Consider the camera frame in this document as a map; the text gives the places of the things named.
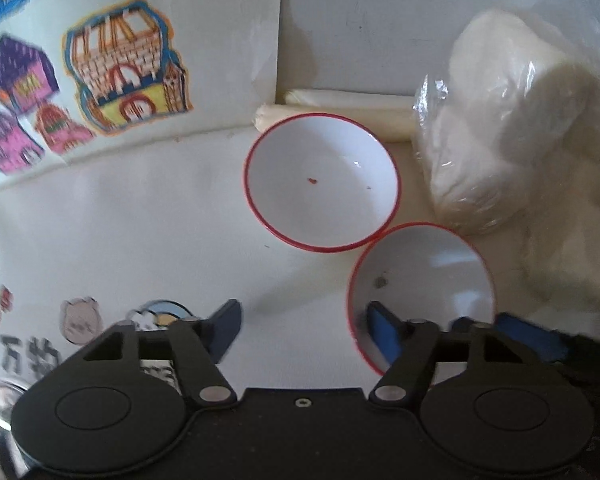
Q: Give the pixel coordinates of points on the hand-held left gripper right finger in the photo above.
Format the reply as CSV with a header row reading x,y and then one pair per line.
x,y
382,332

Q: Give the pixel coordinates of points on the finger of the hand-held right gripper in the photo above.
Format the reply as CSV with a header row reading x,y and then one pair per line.
x,y
530,335

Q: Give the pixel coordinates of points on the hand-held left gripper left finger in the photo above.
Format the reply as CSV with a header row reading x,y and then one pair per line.
x,y
227,327

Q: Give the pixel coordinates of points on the white red-rimmed bowl grey speck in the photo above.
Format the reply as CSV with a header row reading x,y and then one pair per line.
x,y
430,270

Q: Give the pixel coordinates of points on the white red-rimmed bowl red speck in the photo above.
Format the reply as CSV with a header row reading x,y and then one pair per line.
x,y
320,185

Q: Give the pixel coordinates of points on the plastic bag of white blocks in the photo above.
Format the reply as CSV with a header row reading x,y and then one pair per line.
x,y
575,240

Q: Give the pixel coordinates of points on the plastic bag of round buns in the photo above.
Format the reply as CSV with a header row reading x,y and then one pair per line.
x,y
500,125

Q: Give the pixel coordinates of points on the rolled white paper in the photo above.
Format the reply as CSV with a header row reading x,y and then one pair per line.
x,y
340,105

